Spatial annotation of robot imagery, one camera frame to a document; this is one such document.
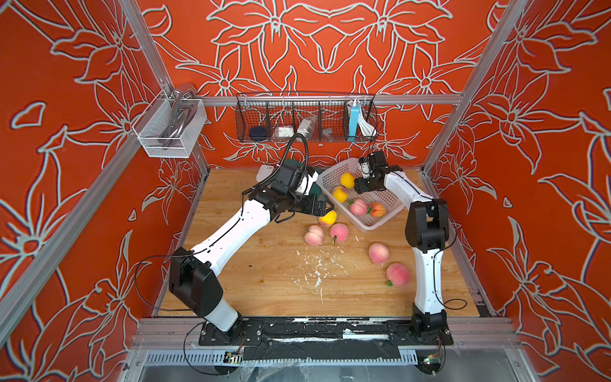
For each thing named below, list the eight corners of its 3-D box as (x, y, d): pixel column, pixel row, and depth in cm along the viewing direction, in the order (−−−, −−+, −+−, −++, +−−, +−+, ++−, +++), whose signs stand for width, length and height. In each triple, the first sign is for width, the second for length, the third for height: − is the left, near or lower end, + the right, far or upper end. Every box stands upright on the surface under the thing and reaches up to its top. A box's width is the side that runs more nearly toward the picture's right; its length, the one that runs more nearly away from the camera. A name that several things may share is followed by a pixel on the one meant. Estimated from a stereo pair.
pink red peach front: (387, 286, 83) (392, 280, 78) (383, 268, 88) (387, 260, 82) (405, 286, 83) (411, 280, 78) (399, 268, 88) (405, 260, 82)
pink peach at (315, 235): (304, 243, 95) (304, 235, 90) (311, 230, 98) (311, 222, 94) (318, 249, 93) (319, 242, 88) (324, 236, 97) (326, 229, 92)
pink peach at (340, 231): (338, 246, 94) (339, 240, 90) (327, 234, 97) (328, 228, 93) (349, 238, 96) (351, 231, 92) (339, 226, 100) (340, 220, 96)
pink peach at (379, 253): (370, 264, 89) (373, 258, 85) (367, 249, 93) (370, 243, 89) (386, 264, 89) (390, 258, 85) (382, 249, 93) (386, 243, 89)
